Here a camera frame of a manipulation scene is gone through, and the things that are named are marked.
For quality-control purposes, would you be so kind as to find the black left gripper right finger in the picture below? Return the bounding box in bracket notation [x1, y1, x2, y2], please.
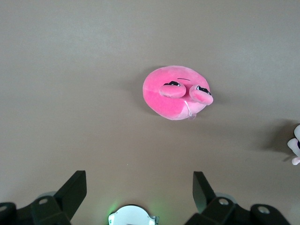
[185, 171, 291, 225]

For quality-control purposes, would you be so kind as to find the pink round plush toy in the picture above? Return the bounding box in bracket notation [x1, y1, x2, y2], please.
[142, 65, 214, 122]

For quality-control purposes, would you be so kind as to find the white pink plush dog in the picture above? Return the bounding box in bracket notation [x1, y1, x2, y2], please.
[287, 124, 300, 166]

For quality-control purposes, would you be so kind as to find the brown table mat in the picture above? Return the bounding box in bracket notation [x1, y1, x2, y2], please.
[0, 0, 300, 225]

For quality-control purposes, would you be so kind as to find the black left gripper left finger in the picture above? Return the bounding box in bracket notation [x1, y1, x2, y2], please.
[0, 170, 87, 225]

